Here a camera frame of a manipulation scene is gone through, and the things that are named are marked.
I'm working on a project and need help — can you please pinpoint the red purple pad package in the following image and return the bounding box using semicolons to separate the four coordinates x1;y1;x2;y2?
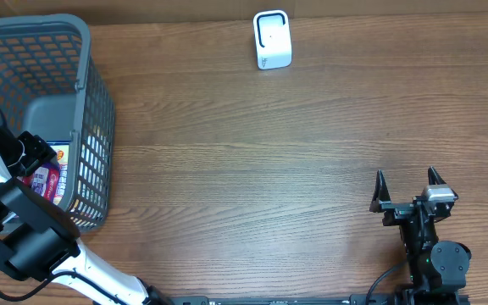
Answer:
19;164;60;204

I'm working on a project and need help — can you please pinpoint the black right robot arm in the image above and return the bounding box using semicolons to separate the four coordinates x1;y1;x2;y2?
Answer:
363;167;472;304

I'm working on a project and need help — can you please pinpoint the grey plastic shopping basket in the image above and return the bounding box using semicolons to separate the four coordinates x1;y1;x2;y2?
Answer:
0;14;116;232

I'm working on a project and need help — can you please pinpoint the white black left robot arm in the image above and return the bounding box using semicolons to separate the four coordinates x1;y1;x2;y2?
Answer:
0;121;166;304

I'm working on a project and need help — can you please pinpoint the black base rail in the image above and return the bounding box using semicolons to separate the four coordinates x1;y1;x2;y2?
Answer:
158;294;472;305

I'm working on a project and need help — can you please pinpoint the white barcode scanner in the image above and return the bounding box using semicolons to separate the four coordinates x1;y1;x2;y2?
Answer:
252;9;292;70

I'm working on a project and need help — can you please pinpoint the yellow snack bag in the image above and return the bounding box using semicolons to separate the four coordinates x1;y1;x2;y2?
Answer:
49;141;69;204

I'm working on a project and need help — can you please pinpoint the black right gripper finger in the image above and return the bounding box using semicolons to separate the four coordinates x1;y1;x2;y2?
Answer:
369;169;391;213
427;166;446;186

